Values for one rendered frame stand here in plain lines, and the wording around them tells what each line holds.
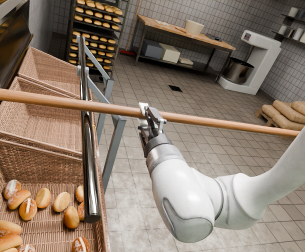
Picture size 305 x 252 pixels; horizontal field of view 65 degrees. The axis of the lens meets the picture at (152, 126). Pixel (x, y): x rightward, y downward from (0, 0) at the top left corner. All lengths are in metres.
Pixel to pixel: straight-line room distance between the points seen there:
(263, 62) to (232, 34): 1.19
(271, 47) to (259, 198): 5.74
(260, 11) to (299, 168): 6.75
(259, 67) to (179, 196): 5.86
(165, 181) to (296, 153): 0.23
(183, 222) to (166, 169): 0.11
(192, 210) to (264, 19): 6.95
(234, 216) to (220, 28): 6.21
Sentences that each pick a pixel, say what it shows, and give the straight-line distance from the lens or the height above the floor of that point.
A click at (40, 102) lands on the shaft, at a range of 0.70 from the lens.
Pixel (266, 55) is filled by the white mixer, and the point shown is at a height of 0.97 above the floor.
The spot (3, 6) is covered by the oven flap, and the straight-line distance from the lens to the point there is 0.67.
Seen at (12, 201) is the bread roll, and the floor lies 0.64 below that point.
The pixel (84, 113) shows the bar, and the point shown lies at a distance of 0.72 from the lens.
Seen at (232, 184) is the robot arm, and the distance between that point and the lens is 0.56.
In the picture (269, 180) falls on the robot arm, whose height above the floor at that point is 1.30.
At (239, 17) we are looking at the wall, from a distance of 6.82.
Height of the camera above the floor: 1.54
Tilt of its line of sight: 29 degrees down
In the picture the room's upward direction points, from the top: 20 degrees clockwise
